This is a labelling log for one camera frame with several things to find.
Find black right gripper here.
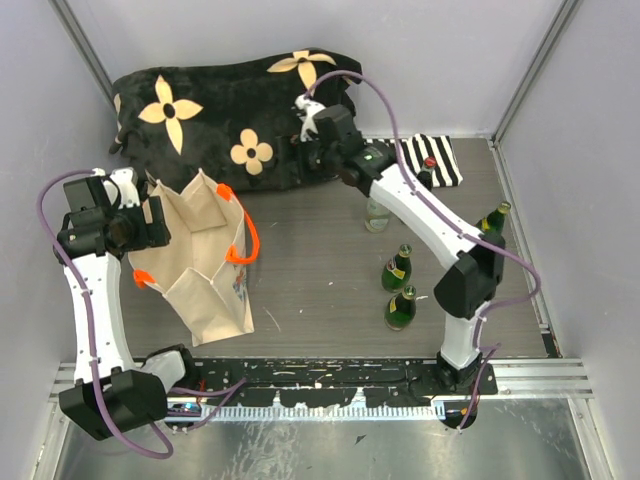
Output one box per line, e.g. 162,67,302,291
268,132,340,189

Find beige canvas bag orange handles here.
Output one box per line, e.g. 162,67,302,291
128,171,260,347

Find cola bottle red cap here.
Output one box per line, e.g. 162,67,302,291
417,156,437,191

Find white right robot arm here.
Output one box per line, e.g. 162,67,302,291
292,95,505,394

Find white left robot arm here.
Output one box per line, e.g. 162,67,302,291
55,168,200,441

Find green bottle near bag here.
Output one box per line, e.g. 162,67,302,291
381,244,412,293

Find black blanket beige flowers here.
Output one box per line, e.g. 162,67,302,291
110,48,362,192

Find clear glass bottle green cap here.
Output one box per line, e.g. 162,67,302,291
364,198,391,233

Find black white striped cloth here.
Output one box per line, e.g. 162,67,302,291
400,134,463,188

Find green bottle front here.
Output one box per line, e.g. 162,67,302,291
384,285,416,331

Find green bottle far right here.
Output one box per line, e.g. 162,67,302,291
475,201,512,235

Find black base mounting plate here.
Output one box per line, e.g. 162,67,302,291
179,358,474,408

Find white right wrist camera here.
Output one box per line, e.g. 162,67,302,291
294,94,326,142

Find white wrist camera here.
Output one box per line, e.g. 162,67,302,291
294,94,326,142
93,167,141,209

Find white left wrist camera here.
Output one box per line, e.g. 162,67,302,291
93,167,141,209

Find white slotted cable duct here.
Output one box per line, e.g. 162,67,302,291
164,402,447,424

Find aluminium frame rail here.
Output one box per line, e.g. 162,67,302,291
47,356,596,405

